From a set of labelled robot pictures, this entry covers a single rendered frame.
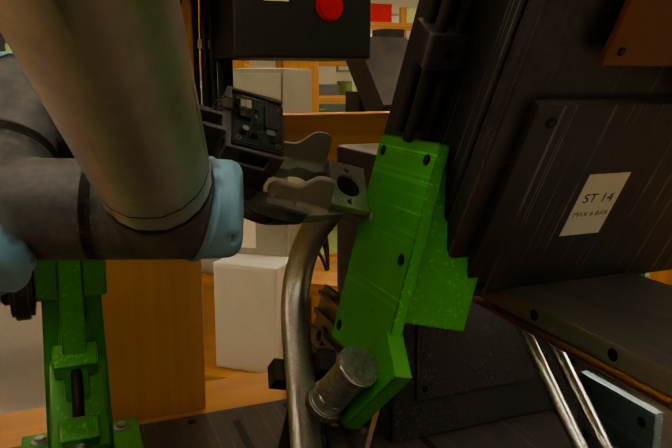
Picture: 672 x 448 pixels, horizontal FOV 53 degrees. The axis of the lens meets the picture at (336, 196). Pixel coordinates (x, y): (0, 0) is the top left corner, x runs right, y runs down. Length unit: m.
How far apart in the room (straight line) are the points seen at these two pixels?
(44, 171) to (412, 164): 0.30
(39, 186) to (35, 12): 0.25
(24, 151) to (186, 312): 0.45
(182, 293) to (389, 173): 0.39
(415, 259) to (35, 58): 0.37
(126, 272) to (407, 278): 0.43
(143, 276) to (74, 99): 0.61
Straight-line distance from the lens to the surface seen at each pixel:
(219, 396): 1.02
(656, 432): 0.68
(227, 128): 0.57
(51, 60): 0.29
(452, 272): 0.62
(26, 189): 0.51
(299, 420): 0.67
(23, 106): 0.56
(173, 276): 0.91
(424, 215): 0.58
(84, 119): 0.33
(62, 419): 0.75
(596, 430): 0.67
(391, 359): 0.58
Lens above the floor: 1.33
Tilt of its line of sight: 10 degrees down
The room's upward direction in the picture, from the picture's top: straight up
